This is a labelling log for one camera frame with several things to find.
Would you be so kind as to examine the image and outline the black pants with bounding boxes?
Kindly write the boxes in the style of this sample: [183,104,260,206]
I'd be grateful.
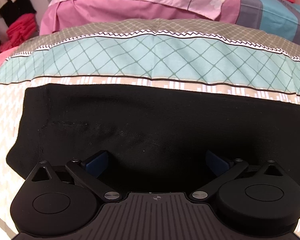
[6,84,300,192]

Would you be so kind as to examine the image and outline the patterned patchwork bed sheet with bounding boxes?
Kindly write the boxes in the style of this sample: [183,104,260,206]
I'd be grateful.
[0,19,300,239]

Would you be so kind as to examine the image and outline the red folded clothes stack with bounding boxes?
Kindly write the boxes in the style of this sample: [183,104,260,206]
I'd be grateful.
[0,13,38,53]

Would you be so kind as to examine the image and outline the blue grey striped bedding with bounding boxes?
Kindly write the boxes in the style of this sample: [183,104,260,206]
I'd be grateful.
[236,0,300,45]

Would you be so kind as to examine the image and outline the pink floral quilt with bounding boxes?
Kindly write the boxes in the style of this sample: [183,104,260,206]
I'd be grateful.
[39,0,241,35]

